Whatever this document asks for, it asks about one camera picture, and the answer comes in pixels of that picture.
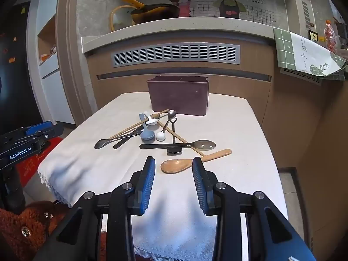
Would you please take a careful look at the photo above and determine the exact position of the wooden chopstick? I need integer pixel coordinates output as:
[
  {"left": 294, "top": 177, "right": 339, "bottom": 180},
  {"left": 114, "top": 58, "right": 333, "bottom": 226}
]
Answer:
[
  {"left": 108, "top": 109, "right": 169, "bottom": 140},
  {"left": 157, "top": 121, "right": 206, "bottom": 157}
]

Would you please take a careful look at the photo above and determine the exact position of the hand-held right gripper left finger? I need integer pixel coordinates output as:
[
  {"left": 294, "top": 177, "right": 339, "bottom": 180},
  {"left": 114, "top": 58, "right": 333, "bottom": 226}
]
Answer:
[{"left": 33, "top": 156, "right": 156, "bottom": 261}]

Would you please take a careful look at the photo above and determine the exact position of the metal spoon with white ball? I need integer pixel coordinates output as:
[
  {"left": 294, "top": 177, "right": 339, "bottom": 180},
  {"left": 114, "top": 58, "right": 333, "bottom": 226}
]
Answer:
[{"left": 156, "top": 110, "right": 177, "bottom": 142}]

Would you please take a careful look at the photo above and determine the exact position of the red bottle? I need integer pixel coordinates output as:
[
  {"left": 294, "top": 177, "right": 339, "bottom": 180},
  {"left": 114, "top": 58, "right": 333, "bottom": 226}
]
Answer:
[{"left": 323, "top": 20, "right": 338, "bottom": 52}]

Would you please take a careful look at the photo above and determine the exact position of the purple utensil holder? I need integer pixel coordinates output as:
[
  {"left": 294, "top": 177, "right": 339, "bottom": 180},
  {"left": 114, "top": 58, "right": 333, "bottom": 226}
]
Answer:
[{"left": 147, "top": 76, "right": 210, "bottom": 116}]

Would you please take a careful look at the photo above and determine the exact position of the small shovel-shaped spoon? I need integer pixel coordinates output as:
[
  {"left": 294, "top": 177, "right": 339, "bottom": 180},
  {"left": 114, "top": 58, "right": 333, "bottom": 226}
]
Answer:
[{"left": 169, "top": 118, "right": 178, "bottom": 144}]

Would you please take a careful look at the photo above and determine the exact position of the frying pan with yellow handle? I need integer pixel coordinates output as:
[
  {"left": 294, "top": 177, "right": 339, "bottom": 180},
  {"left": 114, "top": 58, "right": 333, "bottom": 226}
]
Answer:
[{"left": 117, "top": 0, "right": 180, "bottom": 25}]

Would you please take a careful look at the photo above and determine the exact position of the light wooden spoon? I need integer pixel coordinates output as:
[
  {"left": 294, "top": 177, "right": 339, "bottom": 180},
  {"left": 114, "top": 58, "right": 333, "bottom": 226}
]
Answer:
[{"left": 160, "top": 149, "right": 232, "bottom": 174}]

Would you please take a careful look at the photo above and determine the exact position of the speckled stone kitchen counter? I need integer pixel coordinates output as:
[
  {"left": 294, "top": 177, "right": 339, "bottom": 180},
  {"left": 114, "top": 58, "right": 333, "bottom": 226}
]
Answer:
[{"left": 81, "top": 16, "right": 275, "bottom": 56}]

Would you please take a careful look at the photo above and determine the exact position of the black spoon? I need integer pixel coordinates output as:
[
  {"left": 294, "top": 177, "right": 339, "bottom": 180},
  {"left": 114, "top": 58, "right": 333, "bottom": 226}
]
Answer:
[{"left": 94, "top": 132, "right": 142, "bottom": 149}]

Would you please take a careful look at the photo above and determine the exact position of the red floor mat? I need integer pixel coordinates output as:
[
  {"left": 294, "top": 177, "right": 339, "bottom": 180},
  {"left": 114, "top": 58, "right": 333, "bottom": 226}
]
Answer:
[{"left": 16, "top": 137, "right": 64, "bottom": 188}]

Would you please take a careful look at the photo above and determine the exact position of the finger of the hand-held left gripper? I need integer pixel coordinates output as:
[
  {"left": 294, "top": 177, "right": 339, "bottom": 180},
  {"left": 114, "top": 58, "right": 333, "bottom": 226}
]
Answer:
[
  {"left": 26, "top": 121, "right": 53, "bottom": 136},
  {"left": 37, "top": 126, "right": 64, "bottom": 146}
]

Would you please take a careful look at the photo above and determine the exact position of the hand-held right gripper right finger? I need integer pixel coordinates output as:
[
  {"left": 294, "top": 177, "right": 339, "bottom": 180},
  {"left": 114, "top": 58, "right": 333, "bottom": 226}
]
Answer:
[{"left": 192, "top": 158, "right": 317, "bottom": 261}]

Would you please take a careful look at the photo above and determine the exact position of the white shelf cabinet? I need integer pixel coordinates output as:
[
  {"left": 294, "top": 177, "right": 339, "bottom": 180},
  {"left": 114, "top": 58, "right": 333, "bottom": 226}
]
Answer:
[{"left": 26, "top": 0, "right": 77, "bottom": 125}]

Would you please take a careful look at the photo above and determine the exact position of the brown fuzzy clothing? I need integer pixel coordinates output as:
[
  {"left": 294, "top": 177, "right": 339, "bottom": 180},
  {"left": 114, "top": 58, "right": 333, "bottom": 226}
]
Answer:
[{"left": 0, "top": 200, "right": 71, "bottom": 261}]

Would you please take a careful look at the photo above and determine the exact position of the black refrigerator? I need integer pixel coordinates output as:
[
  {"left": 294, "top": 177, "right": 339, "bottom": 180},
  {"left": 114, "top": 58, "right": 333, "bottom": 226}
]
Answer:
[{"left": 0, "top": 1, "right": 44, "bottom": 136}]

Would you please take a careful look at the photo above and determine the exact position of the green checked towel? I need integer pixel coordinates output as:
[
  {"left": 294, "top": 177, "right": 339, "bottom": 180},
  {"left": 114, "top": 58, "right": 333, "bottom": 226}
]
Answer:
[{"left": 273, "top": 27, "right": 348, "bottom": 81}]

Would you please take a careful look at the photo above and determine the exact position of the grey vent grille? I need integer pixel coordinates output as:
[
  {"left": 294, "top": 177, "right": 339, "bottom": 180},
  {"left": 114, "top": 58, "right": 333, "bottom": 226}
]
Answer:
[{"left": 111, "top": 43, "right": 241, "bottom": 67}]

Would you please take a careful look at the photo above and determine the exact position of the blue spoon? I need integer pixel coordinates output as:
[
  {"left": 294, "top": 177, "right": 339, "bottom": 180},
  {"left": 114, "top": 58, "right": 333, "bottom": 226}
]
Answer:
[{"left": 139, "top": 113, "right": 156, "bottom": 141}]

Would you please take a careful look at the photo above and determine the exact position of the grey spoon with dark handle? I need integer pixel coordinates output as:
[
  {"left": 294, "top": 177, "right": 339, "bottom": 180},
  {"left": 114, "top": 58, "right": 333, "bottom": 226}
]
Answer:
[{"left": 139, "top": 139, "right": 217, "bottom": 152}]

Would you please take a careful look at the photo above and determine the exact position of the glass lid with yellow rim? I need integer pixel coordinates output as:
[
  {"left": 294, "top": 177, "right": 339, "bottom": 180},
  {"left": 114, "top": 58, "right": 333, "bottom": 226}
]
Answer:
[{"left": 110, "top": 5, "right": 136, "bottom": 32}]

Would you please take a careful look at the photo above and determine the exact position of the white tablecloth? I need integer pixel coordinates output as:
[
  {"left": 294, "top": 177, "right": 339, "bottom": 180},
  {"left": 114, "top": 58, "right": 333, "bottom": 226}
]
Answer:
[{"left": 37, "top": 92, "right": 289, "bottom": 261}]

